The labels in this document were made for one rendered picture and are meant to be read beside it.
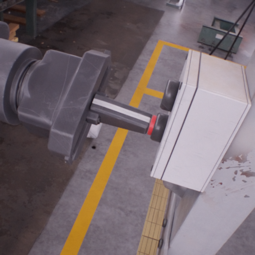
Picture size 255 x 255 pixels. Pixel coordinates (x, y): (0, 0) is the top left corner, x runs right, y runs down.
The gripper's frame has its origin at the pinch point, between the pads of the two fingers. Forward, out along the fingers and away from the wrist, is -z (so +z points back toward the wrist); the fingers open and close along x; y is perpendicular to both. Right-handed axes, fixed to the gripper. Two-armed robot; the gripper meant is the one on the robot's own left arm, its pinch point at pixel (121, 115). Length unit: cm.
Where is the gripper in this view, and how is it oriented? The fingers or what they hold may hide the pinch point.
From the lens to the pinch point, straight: 30.0
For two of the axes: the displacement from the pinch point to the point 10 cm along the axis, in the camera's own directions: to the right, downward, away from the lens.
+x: 3.1, -8.9, 3.4
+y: -0.2, 3.5, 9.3
